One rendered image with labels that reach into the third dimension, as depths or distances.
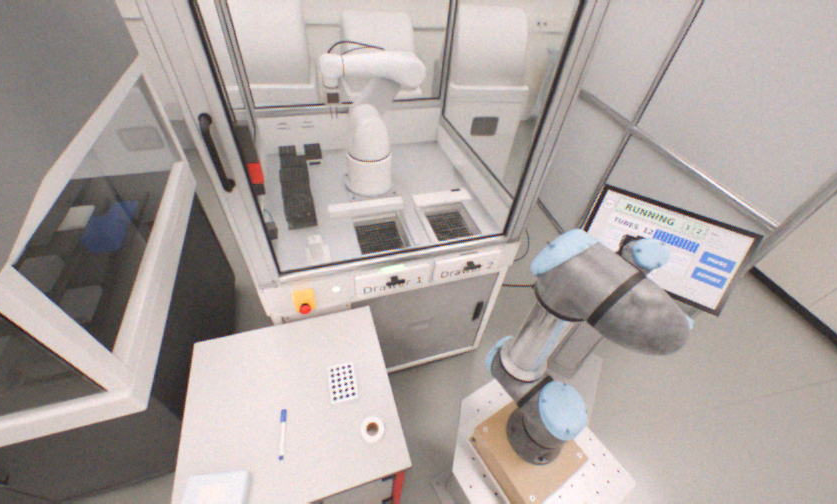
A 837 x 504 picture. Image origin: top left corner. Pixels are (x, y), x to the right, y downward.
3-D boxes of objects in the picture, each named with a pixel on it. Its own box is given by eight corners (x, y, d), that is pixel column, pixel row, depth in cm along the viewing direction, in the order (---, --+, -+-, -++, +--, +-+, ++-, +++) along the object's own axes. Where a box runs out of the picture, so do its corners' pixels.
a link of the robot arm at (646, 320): (724, 333, 43) (704, 316, 81) (644, 275, 48) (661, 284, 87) (652, 391, 47) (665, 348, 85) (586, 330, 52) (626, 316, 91)
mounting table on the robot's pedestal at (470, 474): (617, 491, 106) (637, 483, 98) (515, 599, 87) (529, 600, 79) (517, 372, 132) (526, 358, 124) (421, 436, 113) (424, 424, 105)
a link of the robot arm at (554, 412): (548, 460, 82) (572, 445, 73) (509, 411, 89) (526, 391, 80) (578, 430, 88) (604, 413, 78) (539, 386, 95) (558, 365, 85)
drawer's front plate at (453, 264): (496, 269, 146) (502, 251, 138) (433, 282, 138) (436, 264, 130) (494, 266, 147) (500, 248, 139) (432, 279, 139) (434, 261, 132)
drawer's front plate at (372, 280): (427, 283, 138) (430, 265, 130) (356, 298, 130) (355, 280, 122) (426, 280, 139) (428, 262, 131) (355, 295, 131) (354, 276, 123)
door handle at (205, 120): (236, 198, 83) (207, 122, 69) (224, 199, 82) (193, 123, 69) (236, 186, 86) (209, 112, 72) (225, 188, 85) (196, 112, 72)
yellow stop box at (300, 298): (317, 310, 122) (314, 298, 117) (296, 315, 120) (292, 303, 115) (315, 299, 126) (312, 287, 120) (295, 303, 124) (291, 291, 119)
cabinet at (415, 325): (478, 353, 207) (514, 265, 151) (305, 402, 180) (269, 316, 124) (428, 248, 270) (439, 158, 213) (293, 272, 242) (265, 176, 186)
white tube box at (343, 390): (359, 402, 108) (358, 397, 106) (332, 409, 106) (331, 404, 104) (353, 366, 117) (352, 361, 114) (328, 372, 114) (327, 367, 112)
